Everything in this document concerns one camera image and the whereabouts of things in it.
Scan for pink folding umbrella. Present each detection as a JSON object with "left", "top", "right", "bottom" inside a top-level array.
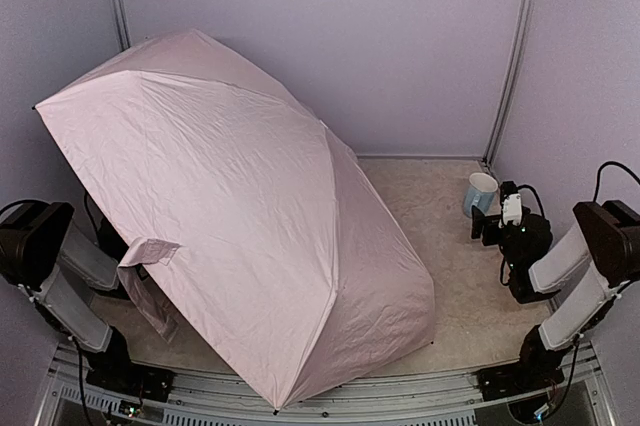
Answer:
[{"left": 36, "top": 30, "right": 436, "bottom": 409}]

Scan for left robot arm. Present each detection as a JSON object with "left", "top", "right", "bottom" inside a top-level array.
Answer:
[{"left": 1, "top": 199, "right": 174, "bottom": 402}]

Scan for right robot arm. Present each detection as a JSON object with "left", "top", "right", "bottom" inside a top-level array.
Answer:
[{"left": 471, "top": 200, "right": 639, "bottom": 401}]

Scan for light blue mug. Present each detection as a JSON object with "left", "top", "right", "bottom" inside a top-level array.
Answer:
[{"left": 463, "top": 172, "right": 499, "bottom": 218}]

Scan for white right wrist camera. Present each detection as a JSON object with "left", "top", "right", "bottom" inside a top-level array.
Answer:
[{"left": 500, "top": 181, "right": 522, "bottom": 227}]

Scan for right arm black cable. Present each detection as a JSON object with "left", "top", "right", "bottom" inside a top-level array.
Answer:
[{"left": 592, "top": 161, "right": 640, "bottom": 205}]

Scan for right aluminium frame post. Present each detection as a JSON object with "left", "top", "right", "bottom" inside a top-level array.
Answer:
[{"left": 482, "top": 0, "right": 535, "bottom": 171}]

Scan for front aluminium rail base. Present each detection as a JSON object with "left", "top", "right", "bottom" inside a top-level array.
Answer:
[{"left": 32, "top": 343, "right": 619, "bottom": 425}]

